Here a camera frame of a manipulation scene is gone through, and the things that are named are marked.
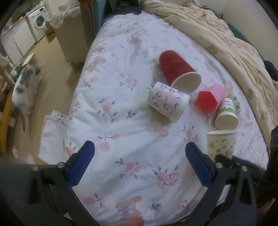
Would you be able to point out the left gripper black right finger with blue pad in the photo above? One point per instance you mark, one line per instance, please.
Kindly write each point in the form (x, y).
(239, 207)

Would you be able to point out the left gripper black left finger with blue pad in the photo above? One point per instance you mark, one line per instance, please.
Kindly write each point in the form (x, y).
(43, 194)

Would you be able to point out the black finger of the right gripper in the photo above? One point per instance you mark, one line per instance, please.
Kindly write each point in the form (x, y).
(237, 163)

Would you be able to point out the yellow Hello Kitty paper cup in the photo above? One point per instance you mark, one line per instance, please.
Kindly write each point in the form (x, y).
(221, 142)

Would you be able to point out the green white paper cup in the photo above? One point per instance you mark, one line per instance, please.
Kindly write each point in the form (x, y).
(226, 118)

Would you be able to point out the white green-dotted paper cup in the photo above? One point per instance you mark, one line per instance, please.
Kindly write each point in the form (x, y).
(233, 96)

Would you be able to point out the pink hexagonal plastic cup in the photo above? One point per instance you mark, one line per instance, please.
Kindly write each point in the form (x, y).
(209, 99)

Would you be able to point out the pink patterned paper cup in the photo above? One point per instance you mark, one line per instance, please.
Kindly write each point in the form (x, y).
(168, 101)

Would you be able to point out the red paper cup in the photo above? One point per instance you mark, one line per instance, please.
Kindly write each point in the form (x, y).
(179, 73)

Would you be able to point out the person's thumb tip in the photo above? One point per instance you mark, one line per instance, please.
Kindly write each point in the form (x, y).
(138, 221)

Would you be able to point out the cream bear-print duvet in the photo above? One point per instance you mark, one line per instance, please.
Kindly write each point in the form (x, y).
(240, 58)

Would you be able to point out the grey white cat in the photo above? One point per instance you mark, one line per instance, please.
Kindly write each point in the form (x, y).
(26, 88)

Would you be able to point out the white floral bed sheet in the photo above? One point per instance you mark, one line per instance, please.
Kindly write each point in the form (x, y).
(140, 166)

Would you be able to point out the white washing machine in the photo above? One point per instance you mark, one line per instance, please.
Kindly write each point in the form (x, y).
(37, 22)

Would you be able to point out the teal orange headboard cushion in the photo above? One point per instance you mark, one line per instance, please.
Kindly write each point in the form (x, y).
(92, 14)

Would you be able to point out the black clothing pile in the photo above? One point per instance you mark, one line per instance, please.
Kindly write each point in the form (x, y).
(122, 7)

